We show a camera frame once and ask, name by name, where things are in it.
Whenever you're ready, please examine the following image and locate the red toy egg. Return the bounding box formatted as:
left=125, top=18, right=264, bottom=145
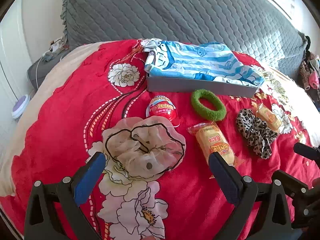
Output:
left=146, top=95, right=181, bottom=127

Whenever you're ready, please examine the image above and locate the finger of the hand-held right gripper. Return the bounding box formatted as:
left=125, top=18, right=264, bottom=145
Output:
left=293, top=142, right=320, bottom=162
left=274, top=170, right=316, bottom=215

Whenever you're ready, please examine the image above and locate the floral patterned cloth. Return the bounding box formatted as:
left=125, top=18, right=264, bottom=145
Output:
left=49, top=37, right=70, bottom=55

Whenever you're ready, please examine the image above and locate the grey shallow box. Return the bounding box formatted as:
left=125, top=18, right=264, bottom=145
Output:
left=146, top=72, right=259, bottom=98

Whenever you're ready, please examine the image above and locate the beige sheer scrunchie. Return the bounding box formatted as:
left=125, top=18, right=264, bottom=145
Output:
left=102, top=117, right=187, bottom=182

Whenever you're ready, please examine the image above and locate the green fuzzy scrunchie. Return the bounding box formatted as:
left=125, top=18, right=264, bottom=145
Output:
left=191, top=89, right=227, bottom=122

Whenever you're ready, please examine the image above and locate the leopard print scrunchie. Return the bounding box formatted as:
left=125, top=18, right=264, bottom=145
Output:
left=235, top=108, right=278, bottom=159

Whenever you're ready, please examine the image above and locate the white cable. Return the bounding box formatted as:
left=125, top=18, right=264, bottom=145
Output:
left=35, top=51, right=65, bottom=90

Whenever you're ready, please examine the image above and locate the grey quilted cover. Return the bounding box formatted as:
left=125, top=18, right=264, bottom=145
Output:
left=60, top=0, right=312, bottom=74

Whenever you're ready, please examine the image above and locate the purple and white round container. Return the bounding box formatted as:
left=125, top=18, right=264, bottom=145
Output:
left=11, top=94, right=31, bottom=122

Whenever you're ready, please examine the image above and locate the pile of clothes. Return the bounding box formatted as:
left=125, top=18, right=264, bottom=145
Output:
left=299, top=51, right=320, bottom=110

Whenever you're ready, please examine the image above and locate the grey box with striped cloth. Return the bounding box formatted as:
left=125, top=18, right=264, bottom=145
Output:
left=142, top=38, right=265, bottom=87

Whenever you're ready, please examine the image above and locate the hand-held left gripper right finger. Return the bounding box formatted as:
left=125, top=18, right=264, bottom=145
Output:
left=209, top=152, right=294, bottom=240

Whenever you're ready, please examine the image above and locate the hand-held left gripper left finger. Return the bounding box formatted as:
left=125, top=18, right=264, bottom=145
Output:
left=24, top=152, right=107, bottom=240

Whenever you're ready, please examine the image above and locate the yellow snack cake packet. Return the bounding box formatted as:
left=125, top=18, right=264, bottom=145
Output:
left=251, top=103, right=283, bottom=133
left=187, top=121, right=247, bottom=179

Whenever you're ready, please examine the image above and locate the red floral blanket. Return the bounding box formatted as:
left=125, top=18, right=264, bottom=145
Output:
left=0, top=39, right=320, bottom=240

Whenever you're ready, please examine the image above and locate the small teal cloth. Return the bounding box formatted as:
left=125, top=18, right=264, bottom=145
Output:
left=41, top=51, right=57, bottom=63

